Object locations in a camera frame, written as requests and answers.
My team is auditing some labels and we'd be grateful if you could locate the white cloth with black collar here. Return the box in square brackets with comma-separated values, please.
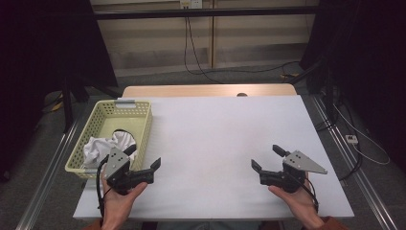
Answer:
[82, 128, 139, 170]

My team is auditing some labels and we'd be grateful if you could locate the pale yellow plastic basket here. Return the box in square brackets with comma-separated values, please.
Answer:
[64, 99, 153, 179]

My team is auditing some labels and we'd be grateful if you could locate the black horizontal bar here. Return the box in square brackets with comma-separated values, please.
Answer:
[94, 5, 320, 21]

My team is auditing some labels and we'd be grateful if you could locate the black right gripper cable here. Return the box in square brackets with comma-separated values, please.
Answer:
[293, 173, 320, 214]

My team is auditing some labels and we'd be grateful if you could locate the white wall socket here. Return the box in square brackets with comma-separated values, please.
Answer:
[179, 0, 204, 10]

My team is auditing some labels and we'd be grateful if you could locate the person's left hand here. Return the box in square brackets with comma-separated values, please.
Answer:
[101, 172, 148, 222]

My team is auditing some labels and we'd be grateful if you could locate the white table mat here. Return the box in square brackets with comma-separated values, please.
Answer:
[72, 95, 355, 221]

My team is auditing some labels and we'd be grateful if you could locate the short black floor cable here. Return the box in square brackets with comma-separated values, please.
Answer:
[338, 142, 364, 182]

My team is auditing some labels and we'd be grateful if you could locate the black curtain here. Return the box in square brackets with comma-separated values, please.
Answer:
[300, 0, 406, 173]
[0, 0, 119, 181]

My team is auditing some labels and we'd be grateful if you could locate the wooden table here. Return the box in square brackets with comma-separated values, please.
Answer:
[122, 83, 298, 99]

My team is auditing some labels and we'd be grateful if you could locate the black metal stand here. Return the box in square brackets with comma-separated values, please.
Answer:
[60, 76, 123, 134]

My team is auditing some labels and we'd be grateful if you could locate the long black floor cable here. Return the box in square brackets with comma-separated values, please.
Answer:
[183, 15, 302, 85]

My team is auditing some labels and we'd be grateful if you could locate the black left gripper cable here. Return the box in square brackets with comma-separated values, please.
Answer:
[95, 154, 112, 219]

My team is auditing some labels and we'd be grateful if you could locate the person's right hand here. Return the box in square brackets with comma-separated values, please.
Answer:
[267, 172, 325, 224]

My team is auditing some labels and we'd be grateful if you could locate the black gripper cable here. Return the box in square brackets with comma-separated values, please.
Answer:
[95, 154, 112, 219]
[293, 173, 320, 214]

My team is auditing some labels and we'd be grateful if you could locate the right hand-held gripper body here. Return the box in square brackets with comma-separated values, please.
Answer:
[259, 149, 328, 194]

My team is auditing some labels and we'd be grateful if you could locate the metal floor rail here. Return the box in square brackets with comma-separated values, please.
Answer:
[15, 118, 81, 230]
[310, 95, 399, 230]

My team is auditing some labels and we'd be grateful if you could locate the white floor cable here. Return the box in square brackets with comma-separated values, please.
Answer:
[333, 103, 391, 166]

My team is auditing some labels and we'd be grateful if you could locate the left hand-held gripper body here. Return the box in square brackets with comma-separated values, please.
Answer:
[103, 147, 156, 196]

